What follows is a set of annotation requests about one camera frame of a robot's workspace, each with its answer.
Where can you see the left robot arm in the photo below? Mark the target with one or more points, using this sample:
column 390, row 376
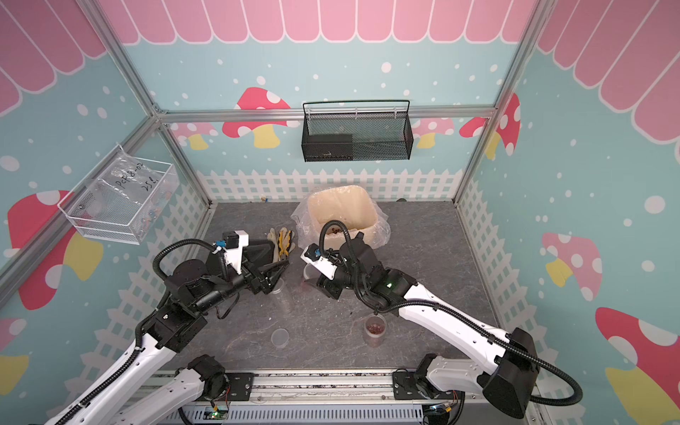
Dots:
column 198, row 277

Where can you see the black wire mesh basket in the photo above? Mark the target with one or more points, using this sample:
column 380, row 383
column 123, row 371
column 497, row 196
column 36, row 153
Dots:
column 381, row 129

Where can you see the black plastic tool case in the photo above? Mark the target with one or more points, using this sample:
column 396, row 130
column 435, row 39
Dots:
column 258, row 254

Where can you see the clear tea jar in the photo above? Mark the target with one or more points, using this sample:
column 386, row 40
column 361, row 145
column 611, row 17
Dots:
column 374, row 330
column 281, row 297
column 310, row 278

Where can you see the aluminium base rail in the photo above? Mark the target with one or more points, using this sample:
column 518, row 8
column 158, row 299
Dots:
column 324, row 388

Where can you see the clear plastic bag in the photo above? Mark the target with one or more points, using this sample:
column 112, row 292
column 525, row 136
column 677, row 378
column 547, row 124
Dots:
column 133, row 191

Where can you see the black box in basket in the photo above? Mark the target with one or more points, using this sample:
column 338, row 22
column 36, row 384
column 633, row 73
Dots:
column 324, row 148

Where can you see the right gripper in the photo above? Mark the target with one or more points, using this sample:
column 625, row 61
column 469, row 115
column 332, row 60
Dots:
column 327, row 286

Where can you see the clear plastic bin liner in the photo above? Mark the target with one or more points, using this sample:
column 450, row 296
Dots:
column 303, row 226

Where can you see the beige trash bin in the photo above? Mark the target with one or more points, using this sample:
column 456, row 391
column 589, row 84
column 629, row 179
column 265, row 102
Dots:
column 349, row 204

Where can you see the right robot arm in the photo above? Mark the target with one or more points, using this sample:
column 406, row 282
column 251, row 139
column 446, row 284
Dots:
column 389, row 290

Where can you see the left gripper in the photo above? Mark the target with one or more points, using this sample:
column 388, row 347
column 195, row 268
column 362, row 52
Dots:
column 263, row 283

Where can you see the white yellow work gloves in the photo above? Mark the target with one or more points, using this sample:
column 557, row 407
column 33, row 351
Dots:
column 284, row 244

